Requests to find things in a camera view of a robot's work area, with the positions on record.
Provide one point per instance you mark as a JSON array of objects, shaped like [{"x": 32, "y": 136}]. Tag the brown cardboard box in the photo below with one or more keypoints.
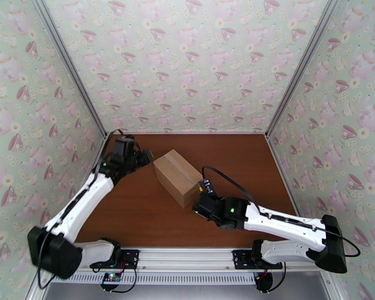
[{"x": 178, "y": 178}]

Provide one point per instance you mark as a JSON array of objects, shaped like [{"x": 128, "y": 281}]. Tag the clear packing tape strip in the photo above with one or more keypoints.
[{"x": 181, "y": 172}]

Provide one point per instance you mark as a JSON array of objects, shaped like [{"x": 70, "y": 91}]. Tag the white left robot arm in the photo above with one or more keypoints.
[{"x": 87, "y": 196}]

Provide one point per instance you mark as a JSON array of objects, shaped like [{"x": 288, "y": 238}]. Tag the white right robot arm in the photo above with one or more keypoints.
[{"x": 284, "y": 224}]

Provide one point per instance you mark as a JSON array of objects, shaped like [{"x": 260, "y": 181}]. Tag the black round electronics module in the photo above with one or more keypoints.
[{"x": 264, "y": 283}]

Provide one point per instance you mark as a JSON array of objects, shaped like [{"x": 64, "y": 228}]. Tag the grey metal shelf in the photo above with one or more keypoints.
[{"x": 187, "y": 294}]

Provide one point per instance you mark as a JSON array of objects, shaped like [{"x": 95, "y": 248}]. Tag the small green circuit board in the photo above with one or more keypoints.
[{"x": 111, "y": 278}]

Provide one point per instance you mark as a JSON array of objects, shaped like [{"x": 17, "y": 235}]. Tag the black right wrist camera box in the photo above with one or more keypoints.
[{"x": 207, "y": 188}]

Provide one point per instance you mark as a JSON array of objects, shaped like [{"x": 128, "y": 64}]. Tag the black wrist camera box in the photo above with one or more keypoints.
[
  {"x": 207, "y": 188},
  {"x": 124, "y": 146}
]

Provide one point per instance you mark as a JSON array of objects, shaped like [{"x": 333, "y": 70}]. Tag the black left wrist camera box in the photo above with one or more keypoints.
[{"x": 124, "y": 146}]

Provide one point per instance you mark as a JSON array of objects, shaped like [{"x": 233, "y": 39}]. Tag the aluminium wall base strip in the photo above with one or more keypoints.
[
  {"x": 95, "y": 158},
  {"x": 282, "y": 171}
]

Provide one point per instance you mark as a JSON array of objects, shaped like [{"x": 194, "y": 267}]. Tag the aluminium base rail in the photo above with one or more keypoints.
[{"x": 187, "y": 258}]

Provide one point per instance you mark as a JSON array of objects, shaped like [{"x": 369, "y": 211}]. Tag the aluminium frame post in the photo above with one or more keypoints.
[
  {"x": 332, "y": 288},
  {"x": 70, "y": 64},
  {"x": 303, "y": 64},
  {"x": 34, "y": 293}
]

